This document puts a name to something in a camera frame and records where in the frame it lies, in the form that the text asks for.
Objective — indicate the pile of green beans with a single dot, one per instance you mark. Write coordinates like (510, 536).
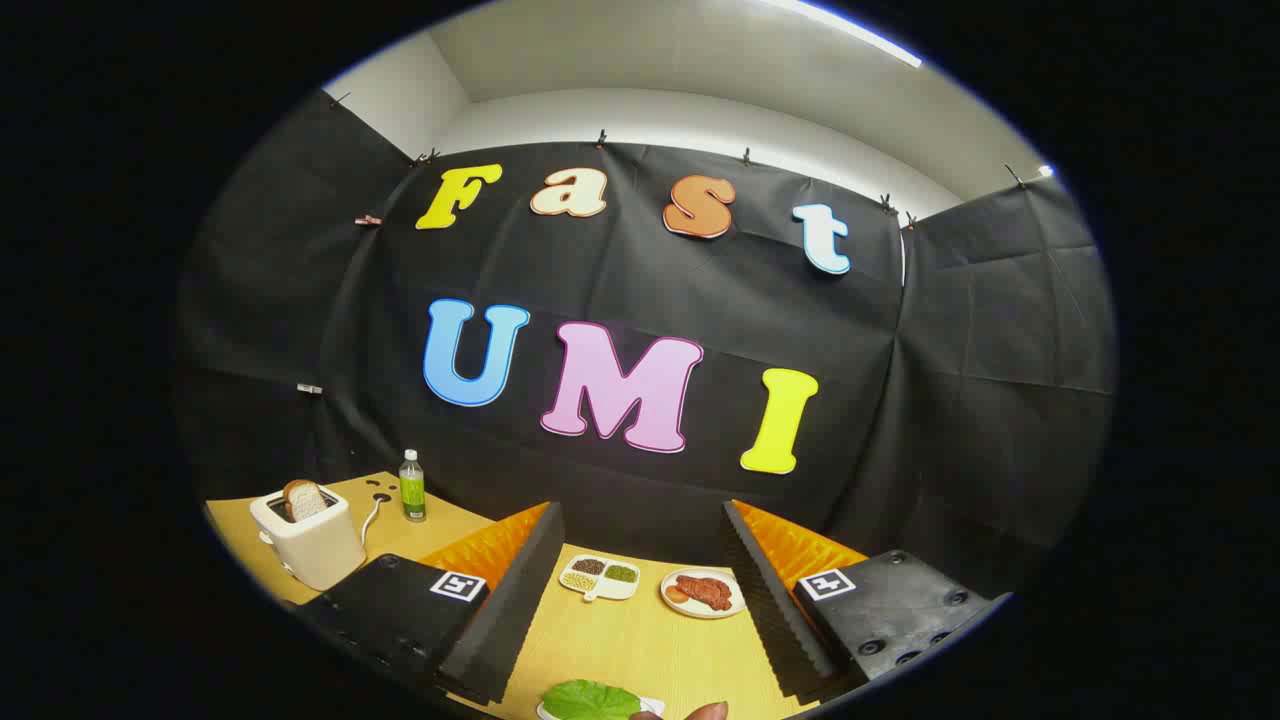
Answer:
(621, 573)

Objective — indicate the white toaster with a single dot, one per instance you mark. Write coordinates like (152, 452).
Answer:
(320, 550)

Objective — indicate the round white meat plate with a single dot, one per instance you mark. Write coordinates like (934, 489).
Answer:
(700, 613)

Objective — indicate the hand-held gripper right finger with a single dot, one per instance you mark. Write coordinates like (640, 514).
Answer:
(775, 610)

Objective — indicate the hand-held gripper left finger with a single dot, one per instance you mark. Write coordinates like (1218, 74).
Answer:
(510, 610)

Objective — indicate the brown crust bread slice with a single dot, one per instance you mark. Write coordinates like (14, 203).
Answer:
(305, 500)

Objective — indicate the pile of dark red beans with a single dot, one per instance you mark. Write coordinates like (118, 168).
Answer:
(588, 566)

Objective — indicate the black backdrop cloth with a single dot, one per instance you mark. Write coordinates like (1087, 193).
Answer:
(650, 280)

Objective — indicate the green lettuce leaf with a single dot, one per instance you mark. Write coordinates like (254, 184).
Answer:
(590, 700)

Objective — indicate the white square plate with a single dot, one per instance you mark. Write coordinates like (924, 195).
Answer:
(652, 705)

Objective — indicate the brown cooked meat piece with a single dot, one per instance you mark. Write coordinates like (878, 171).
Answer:
(705, 590)

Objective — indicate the pile of yellow soybeans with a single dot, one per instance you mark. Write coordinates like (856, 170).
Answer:
(578, 580)

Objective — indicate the white divided dish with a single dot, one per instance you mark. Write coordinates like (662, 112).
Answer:
(615, 590)

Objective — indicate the green label drink bottle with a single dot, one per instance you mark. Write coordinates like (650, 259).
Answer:
(412, 495)

